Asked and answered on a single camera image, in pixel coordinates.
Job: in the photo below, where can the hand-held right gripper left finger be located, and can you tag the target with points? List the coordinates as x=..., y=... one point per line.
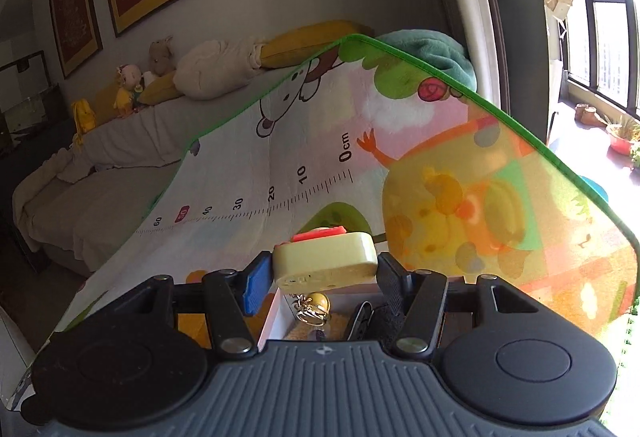
x=257, y=284

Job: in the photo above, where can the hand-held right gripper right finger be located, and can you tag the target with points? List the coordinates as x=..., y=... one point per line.
x=392, y=278

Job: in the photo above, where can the pink cardboard box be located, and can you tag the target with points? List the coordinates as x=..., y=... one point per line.
x=277, y=317

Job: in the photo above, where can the black plush toy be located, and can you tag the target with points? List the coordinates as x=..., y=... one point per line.
x=390, y=327

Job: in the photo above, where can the black item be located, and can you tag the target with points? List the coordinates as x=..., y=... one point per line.
x=357, y=319

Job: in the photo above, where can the yellow bell keyring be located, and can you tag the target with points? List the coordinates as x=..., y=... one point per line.
x=316, y=304

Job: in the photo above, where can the pale yellow toy red top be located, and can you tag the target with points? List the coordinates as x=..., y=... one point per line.
x=325, y=259

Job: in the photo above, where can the light brown plush toy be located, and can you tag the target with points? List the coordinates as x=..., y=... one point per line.
x=337, y=326

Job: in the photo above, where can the colourful cartoon play mat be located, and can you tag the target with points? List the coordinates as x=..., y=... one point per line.
x=325, y=142

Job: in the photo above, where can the grey covered sofa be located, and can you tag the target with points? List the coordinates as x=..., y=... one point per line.
x=125, y=197

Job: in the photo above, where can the small yellow pillow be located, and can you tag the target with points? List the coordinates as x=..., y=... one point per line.
x=157, y=92

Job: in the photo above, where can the blue plastic item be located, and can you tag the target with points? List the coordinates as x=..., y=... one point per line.
x=595, y=191

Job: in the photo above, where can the cream bolster pillow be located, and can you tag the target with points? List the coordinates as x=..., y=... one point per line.
x=215, y=67

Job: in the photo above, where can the beige crumpled blanket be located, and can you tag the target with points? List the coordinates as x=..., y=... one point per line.
x=70, y=164

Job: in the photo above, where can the green blanket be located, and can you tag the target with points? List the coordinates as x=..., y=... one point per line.
x=430, y=57

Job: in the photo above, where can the small white plush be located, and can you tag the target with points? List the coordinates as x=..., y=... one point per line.
x=149, y=78

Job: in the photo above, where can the mustard cushion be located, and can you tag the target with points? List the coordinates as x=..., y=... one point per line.
x=102, y=106

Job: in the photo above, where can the yellow plush toy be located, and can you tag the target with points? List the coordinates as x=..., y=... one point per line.
x=84, y=117

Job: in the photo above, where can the large yellow pillow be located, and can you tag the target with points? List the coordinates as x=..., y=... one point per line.
x=310, y=42

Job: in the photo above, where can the brown clay pot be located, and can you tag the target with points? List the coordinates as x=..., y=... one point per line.
x=590, y=116

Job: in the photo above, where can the red pot with plant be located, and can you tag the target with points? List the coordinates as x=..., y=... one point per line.
x=620, y=143

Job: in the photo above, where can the dark glass cabinet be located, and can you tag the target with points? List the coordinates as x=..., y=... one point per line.
x=25, y=112

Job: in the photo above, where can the black window frame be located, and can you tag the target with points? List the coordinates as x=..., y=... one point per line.
x=585, y=47

